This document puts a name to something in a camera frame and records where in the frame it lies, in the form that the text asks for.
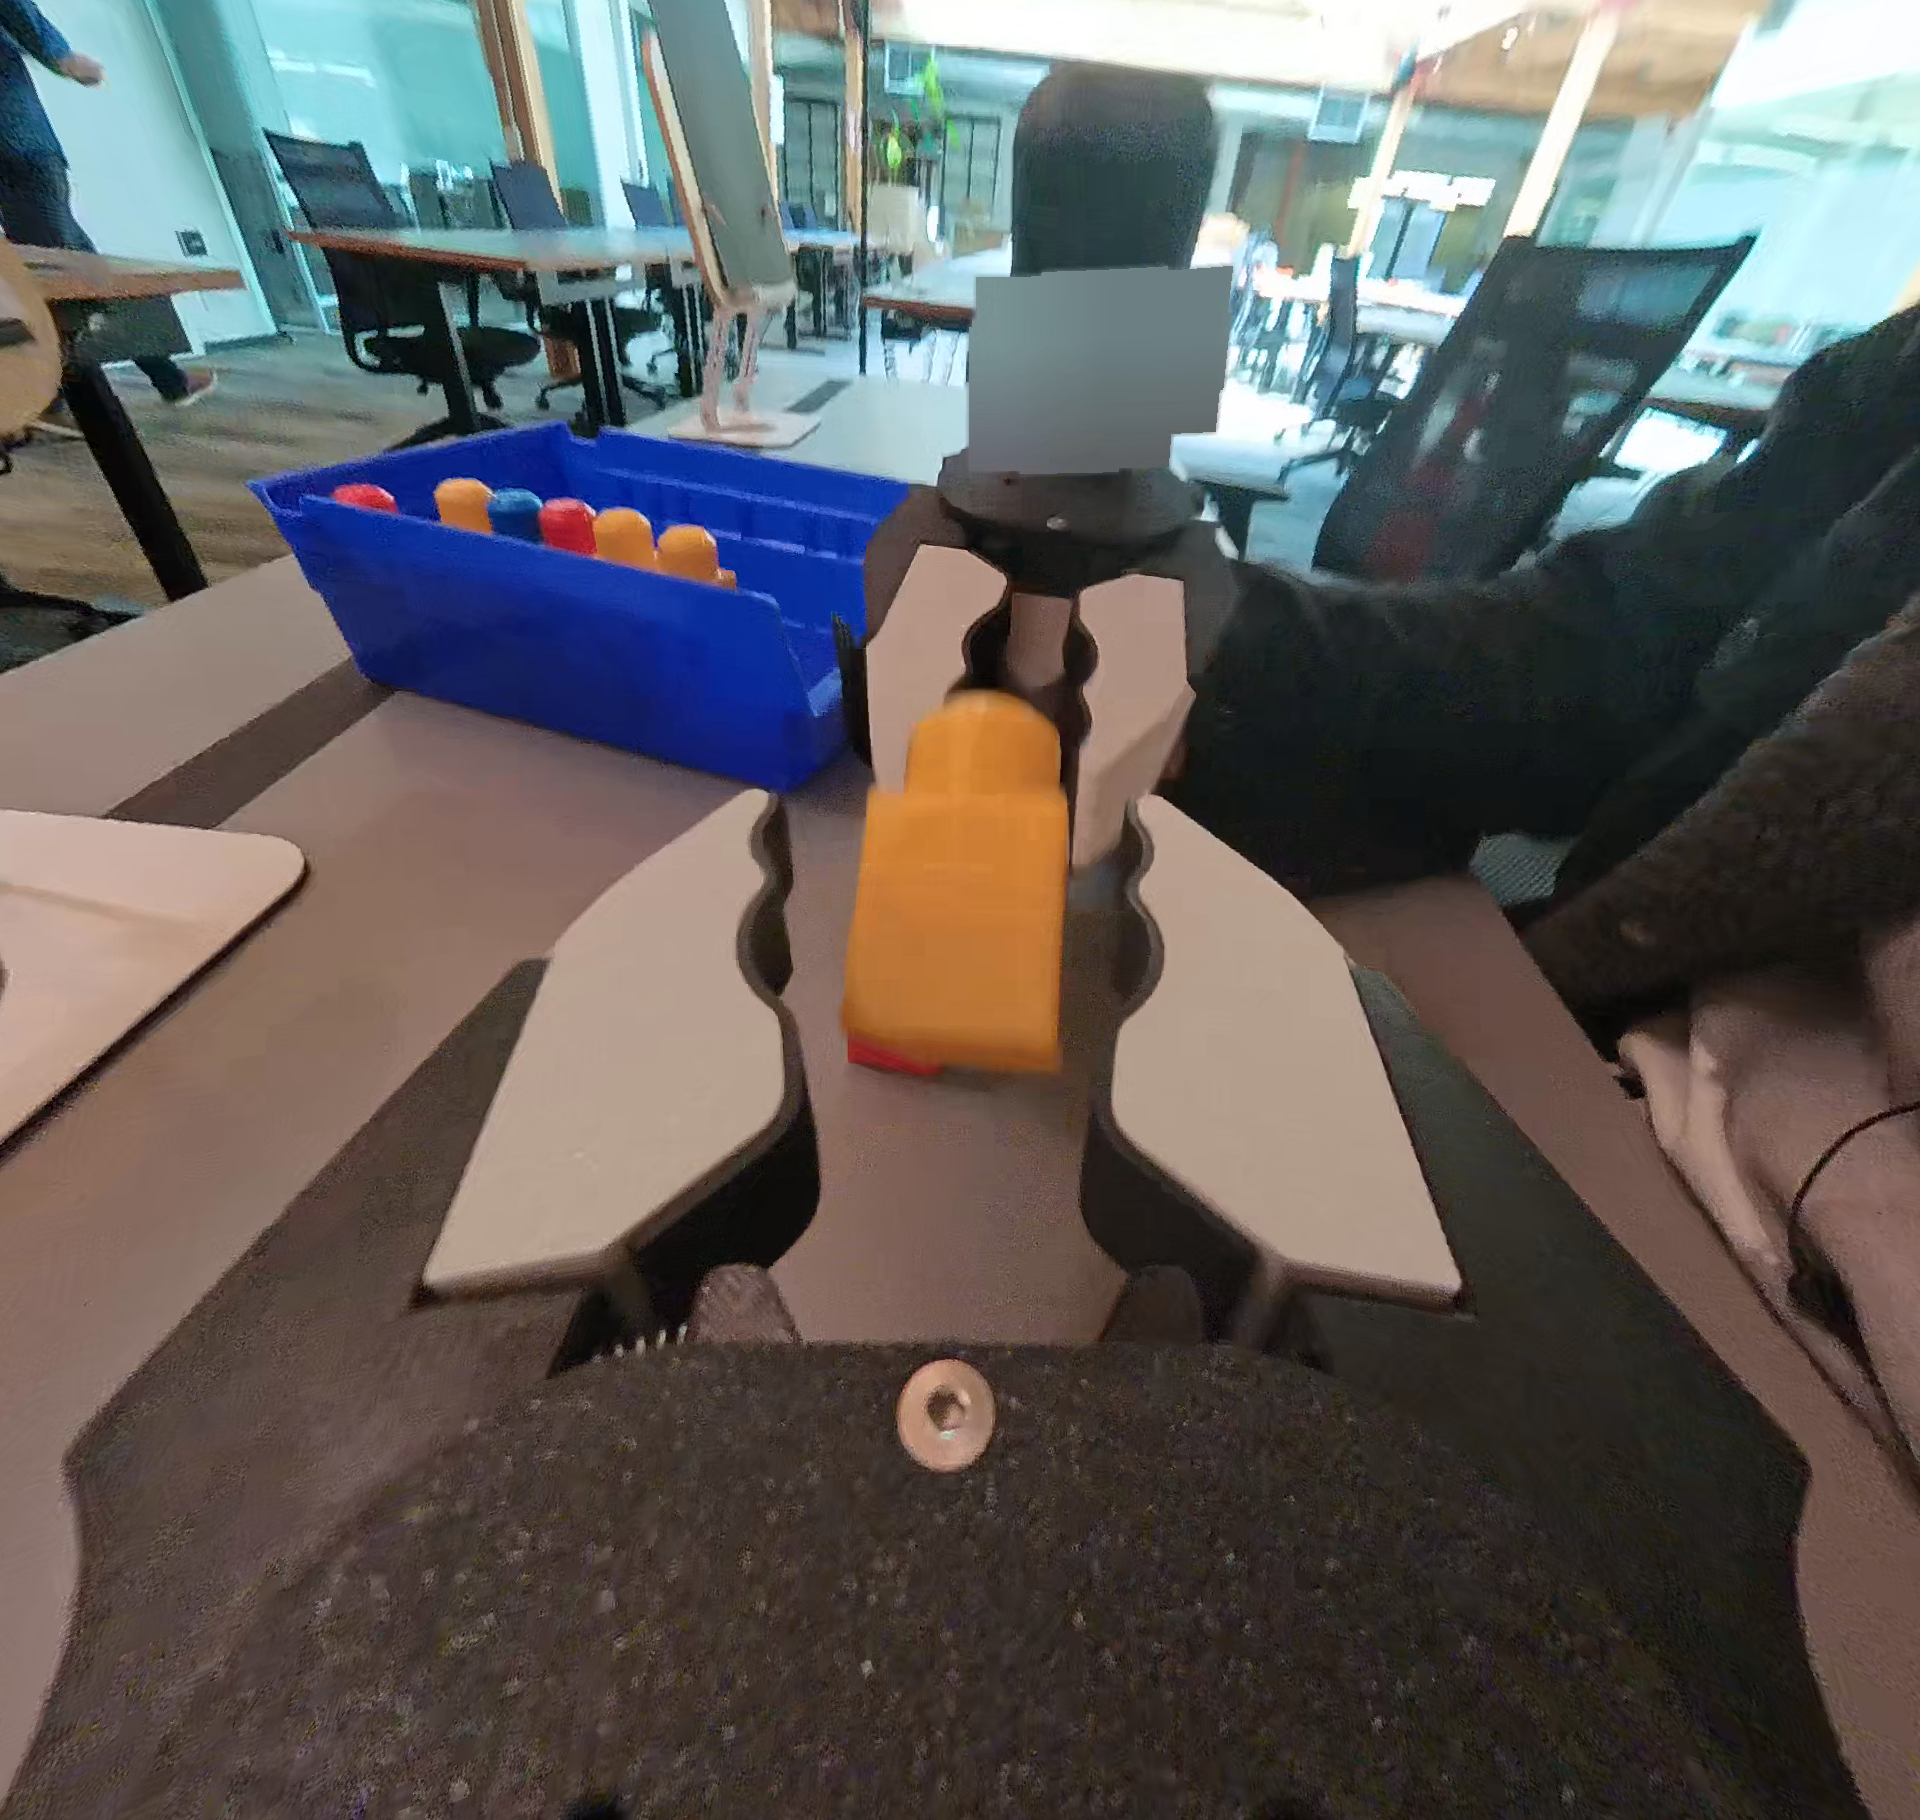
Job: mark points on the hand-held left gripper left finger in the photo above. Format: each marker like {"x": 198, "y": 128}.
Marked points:
{"x": 630, "y": 1085}

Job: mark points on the wooden board easel stand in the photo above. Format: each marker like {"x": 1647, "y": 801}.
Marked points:
{"x": 719, "y": 124}

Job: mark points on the person's right forearm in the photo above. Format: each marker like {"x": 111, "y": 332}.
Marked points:
{"x": 1426, "y": 710}

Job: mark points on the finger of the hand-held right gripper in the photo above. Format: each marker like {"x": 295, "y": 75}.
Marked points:
{"x": 919, "y": 636}
{"x": 1140, "y": 680}

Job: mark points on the orange two-stud mega block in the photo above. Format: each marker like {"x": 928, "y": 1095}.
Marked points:
{"x": 961, "y": 920}

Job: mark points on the wooden top office desk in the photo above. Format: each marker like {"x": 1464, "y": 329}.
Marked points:
{"x": 923, "y": 298}
{"x": 135, "y": 275}
{"x": 495, "y": 248}

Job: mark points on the red one-stud mega block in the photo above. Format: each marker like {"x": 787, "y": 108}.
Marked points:
{"x": 894, "y": 1056}
{"x": 365, "y": 498}
{"x": 569, "y": 525}

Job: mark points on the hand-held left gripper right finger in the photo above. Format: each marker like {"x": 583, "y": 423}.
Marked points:
{"x": 1275, "y": 1099}

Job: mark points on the blue plastic bin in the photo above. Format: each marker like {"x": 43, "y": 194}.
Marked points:
{"x": 571, "y": 650}

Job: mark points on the blue one-stud mega block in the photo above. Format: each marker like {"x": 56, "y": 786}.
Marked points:
{"x": 513, "y": 512}

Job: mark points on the green potted plant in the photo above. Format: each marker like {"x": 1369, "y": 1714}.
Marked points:
{"x": 914, "y": 124}

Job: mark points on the dark fleece jacket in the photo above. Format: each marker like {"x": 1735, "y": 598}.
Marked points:
{"x": 1755, "y": 846}

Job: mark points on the black office chair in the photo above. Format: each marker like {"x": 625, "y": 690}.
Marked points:
{"x": 1342, "y": 320}
{"x": 525, "y": 194}
{"x": 361, "y": 260}

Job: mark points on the white base document stand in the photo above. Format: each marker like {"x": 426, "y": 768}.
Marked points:
{"x": 120, "y": 936}

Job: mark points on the orange one-stud mega block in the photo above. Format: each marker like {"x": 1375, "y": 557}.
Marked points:
{"x": 625, "y": 535}
{"x": 464, "y": 504}
{"x": 690, "y": 554}

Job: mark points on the grey sweatshirt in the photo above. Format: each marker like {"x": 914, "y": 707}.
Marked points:
{"x": 1755, "y": 1146}

